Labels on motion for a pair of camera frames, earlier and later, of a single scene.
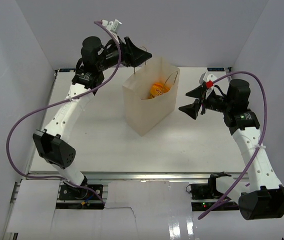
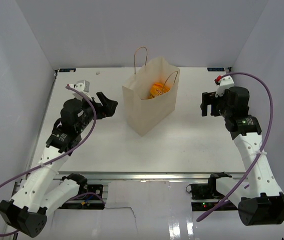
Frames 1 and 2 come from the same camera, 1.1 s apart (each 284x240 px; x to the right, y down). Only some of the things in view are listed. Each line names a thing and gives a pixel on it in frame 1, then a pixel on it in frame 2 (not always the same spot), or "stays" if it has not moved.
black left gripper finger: x=131 y=48 to x=104 y=100
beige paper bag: x=142 y=113 stays
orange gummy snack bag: x=158 y=89 stays
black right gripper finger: x=191 y=109 to x=210 y=98
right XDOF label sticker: x=216 y=69 stays
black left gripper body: x=110 y=58 to x=89 y=115
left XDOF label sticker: x=67 y=70 stays
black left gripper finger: x=138 y=56 to x=109 y=107
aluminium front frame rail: x=130 y=177 stays
